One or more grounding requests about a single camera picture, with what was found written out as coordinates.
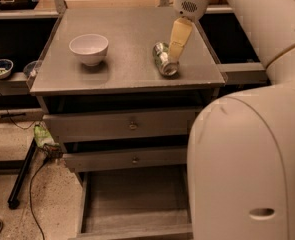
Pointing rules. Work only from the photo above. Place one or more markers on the grey drawer cabinet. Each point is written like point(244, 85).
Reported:
point(127, 79)

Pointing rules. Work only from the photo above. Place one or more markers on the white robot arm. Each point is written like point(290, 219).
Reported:
point(241, 149)

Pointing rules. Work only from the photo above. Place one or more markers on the green chip bag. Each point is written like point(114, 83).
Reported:
point(43, 137)

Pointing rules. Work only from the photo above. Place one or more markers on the white bowl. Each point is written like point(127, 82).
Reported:
point(89, 49)

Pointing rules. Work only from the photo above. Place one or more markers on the grey side beam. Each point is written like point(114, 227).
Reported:
point(243, 73)

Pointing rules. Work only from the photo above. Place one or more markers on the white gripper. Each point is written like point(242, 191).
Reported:
point(191, 4)

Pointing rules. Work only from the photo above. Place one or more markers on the bottom grey drawer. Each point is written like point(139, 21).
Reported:
point(148, 203)

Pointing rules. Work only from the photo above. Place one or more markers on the top grey drawer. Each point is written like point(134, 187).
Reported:
point(108, 125)

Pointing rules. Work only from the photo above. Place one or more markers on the clear small cup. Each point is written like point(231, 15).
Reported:
point(32, 68)

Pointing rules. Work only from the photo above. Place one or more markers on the black stand leg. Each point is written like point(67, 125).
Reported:
point(13, 201)

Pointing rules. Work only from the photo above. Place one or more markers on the grey left shelf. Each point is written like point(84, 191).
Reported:
point(15, 84)

